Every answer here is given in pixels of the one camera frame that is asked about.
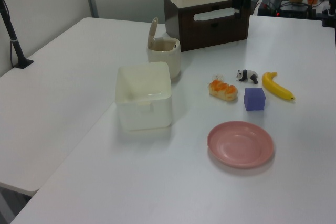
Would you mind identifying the cream trash can with lid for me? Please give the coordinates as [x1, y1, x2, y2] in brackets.
[146, 17, 182, 79]

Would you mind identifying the black device with red light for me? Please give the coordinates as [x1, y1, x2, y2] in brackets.
[257, 0, 317, 19]

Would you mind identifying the dark brown wooden drawer box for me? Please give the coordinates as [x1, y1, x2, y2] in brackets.
[163, 0, 250, 52]

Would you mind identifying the panda figurine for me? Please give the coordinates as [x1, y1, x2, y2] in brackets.
[235, 69, 259, 84]

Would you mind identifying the toy bread with orange topping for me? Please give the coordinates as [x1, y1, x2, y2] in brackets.
[208, 79, 238, 102]

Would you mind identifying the yellow banana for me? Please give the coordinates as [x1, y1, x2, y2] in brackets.
[262, 71, 296, 101]

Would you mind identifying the purple cube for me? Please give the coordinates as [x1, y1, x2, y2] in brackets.
[243, 87, 266, 111]

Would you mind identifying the white square plastic container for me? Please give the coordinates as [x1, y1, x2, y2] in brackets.
[115, 61, 173, 132]

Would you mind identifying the pink plate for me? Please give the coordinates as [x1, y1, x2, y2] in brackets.
[207, 121, 275, 169]

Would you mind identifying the black clamp mount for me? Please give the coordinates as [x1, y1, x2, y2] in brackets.
[320, 0, 336, 28]

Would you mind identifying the black camera stand pole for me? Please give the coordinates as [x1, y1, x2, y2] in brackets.
[0, 0, 34, 70]

